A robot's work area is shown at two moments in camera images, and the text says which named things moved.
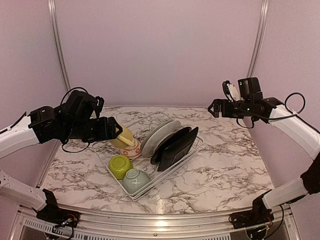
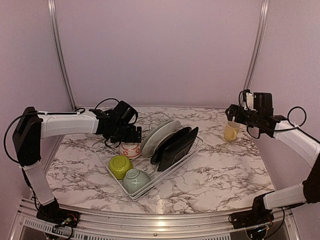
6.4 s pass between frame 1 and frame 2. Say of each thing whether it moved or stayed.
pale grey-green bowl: stayed
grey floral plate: stayed
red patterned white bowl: stayed
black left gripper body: moved
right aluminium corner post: stayed
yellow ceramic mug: moved
